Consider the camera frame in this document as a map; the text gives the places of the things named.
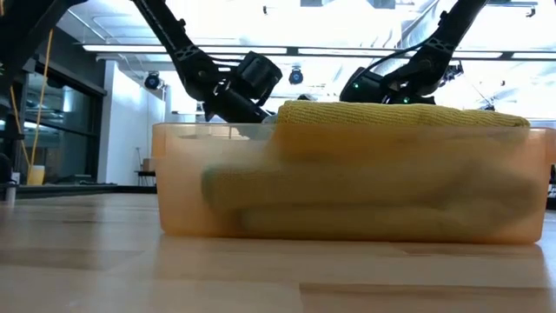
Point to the black ceiling spotlight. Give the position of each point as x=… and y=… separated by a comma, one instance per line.
x=455, y=71
x=152, y=81
x=295, y=77

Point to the white strip light bar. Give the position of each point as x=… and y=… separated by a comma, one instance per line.
x=130, y=48

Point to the brown cardboard box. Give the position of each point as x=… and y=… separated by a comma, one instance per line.
x=149, y=165

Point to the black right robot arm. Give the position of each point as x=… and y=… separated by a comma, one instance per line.
x=452, y=26

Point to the small yellow container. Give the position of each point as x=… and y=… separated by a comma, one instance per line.
x=36, y=175

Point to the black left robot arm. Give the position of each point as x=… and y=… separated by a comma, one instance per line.
x=174, y=35

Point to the orange translucent plastic bin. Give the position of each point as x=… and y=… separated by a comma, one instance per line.
x=174, y=182

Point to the large yellow microfiber towel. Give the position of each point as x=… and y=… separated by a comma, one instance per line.
x=391, y=114

